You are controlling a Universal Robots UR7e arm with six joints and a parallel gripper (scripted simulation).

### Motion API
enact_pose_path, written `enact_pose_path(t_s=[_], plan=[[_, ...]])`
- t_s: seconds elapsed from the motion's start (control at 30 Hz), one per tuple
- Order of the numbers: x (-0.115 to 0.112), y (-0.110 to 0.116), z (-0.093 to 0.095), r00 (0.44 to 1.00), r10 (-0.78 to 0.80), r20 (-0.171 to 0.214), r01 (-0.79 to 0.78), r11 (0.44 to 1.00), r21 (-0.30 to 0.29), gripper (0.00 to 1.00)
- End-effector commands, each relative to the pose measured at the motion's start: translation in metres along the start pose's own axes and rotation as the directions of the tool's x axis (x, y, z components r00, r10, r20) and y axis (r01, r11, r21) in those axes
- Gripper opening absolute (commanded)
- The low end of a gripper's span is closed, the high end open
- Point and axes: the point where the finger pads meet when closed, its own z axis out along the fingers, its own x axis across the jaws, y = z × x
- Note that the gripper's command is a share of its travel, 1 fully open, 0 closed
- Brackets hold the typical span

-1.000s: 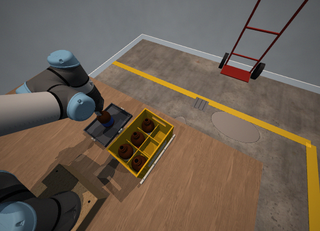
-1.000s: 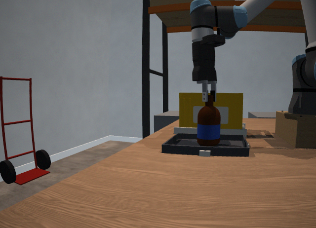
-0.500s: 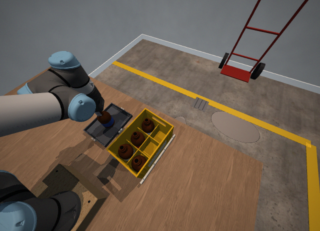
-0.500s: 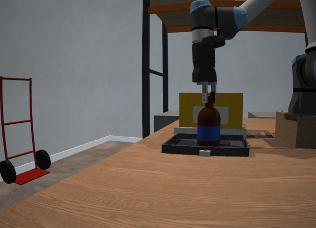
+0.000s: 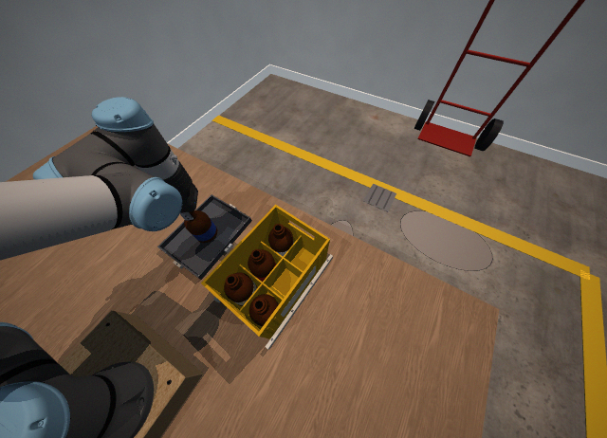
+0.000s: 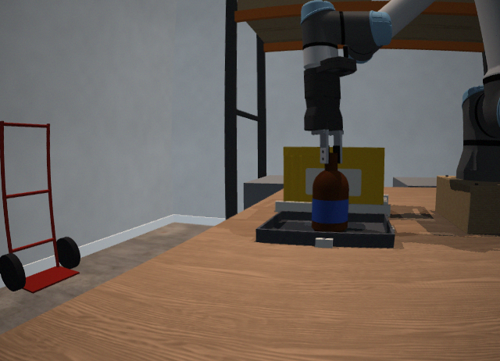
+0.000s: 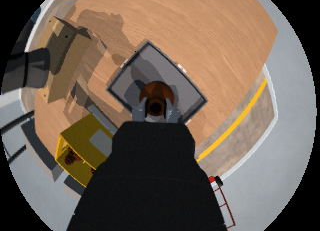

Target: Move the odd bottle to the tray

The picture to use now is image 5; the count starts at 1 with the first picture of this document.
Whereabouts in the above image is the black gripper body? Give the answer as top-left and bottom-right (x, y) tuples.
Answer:
(133, 150), (198, 212)

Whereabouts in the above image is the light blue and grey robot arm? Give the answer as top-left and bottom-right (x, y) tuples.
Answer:
(0, 97), (182, 438)

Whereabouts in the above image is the brown bottle with blue label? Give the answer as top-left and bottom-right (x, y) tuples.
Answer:
(184, 210), (217, 243)

